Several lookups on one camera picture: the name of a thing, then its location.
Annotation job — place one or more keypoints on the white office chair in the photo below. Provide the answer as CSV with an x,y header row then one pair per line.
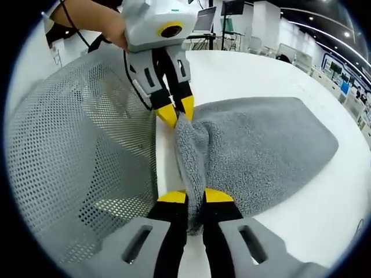
x,y
255,45

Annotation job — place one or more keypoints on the green board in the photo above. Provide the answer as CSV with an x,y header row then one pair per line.
x,y
227,26

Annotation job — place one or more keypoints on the grey towel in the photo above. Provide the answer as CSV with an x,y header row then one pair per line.
x,y
261,144

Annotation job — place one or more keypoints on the black bag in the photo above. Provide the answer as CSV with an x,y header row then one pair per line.
x,y
284,58

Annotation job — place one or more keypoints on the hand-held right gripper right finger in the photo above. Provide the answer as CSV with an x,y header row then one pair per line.
x,y
220,231

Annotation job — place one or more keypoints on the grey mesh office chair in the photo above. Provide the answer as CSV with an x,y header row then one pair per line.
x,y
58,144

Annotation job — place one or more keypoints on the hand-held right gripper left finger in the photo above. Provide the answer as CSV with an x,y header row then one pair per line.
x,y
171,231

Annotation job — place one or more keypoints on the small black monitor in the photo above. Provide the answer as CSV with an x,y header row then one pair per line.
x,y
233,7

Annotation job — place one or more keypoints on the grey laptop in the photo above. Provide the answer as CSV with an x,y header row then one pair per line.
x,y
205,18

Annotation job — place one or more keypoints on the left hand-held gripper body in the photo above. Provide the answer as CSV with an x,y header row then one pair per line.
x,y
147,20

